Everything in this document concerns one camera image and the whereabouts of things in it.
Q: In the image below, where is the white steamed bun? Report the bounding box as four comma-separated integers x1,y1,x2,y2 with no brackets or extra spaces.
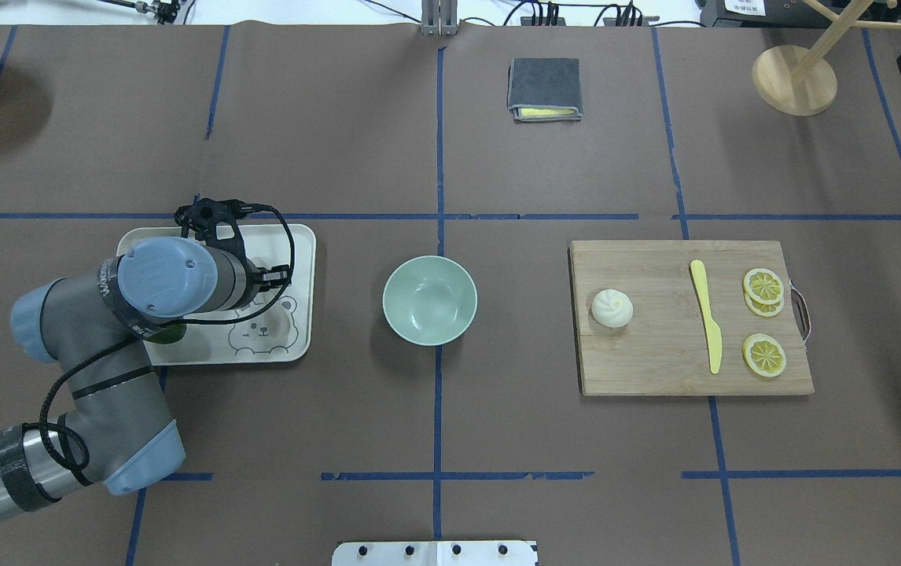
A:
590,288,634,329

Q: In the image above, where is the black tripod stick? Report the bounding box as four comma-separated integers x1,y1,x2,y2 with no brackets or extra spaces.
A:
101,0,182,25

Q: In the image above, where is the yellow plastic knife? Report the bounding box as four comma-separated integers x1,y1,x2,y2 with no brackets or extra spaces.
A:
689,259,723,375

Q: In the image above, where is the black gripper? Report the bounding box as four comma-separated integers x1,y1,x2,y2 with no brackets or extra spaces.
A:
248,266,292,288

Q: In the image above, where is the wooden mug tree stand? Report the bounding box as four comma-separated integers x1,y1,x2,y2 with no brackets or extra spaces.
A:
750,1,901,117

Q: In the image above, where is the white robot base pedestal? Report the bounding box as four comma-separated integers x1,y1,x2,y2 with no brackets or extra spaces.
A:
331,539,539,565

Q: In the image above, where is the lemon slice near handle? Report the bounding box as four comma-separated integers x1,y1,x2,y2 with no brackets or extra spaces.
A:
742,333,787,377

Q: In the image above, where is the black camera cable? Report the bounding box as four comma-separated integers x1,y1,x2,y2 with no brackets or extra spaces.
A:
0,203,296,488

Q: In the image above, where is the mint green bowl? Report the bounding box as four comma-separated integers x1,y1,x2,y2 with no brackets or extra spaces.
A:
381,255,479,347

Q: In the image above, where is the white bear serving tray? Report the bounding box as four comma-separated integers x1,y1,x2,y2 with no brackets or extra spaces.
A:
116,223,317,366

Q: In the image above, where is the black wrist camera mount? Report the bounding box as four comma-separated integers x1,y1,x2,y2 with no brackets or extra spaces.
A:
174,198,256,259

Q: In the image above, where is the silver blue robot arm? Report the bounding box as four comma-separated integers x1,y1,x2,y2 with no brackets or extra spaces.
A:
0,236,292,522

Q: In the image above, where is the lemon slice underneath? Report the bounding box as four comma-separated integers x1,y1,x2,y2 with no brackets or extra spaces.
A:
745,295,785,318

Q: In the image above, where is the aluminium frame post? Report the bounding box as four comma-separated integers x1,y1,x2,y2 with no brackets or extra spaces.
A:
419,0,460,36

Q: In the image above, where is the bamboo cutting board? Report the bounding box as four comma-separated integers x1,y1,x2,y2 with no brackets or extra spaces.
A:
569,240,815,395

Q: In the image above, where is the dark green avocado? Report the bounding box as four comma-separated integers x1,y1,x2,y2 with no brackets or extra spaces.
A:
144,325,187,345

